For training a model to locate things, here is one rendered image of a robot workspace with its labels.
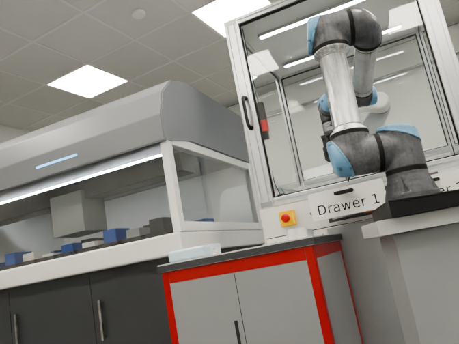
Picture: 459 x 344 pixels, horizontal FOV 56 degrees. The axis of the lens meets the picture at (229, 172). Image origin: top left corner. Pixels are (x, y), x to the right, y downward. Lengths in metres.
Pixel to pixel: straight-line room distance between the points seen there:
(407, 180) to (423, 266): 0.24
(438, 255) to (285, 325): 0.57
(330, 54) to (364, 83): 0.31
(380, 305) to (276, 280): 0.67
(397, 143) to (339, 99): 0.21
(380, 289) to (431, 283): 0.83
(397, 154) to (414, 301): 0.40
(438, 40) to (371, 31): 0.75
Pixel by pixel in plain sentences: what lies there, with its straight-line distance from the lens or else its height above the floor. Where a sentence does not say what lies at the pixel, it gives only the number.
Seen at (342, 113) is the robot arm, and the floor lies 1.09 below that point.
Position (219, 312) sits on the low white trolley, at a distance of 1.64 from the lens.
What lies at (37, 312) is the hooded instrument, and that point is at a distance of 2.77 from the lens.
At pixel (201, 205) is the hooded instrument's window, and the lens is 2.38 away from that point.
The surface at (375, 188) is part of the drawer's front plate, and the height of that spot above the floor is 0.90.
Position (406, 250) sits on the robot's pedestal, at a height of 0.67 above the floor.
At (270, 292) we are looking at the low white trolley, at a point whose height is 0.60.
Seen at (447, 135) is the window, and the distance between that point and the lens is 2.11.
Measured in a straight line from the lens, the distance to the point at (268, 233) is 2.16.
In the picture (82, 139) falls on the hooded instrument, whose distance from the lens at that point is 2.49.
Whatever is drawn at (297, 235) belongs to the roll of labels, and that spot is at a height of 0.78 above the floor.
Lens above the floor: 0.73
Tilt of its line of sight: 11 degrees up
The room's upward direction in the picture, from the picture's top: 10 degrees counter-clockwise
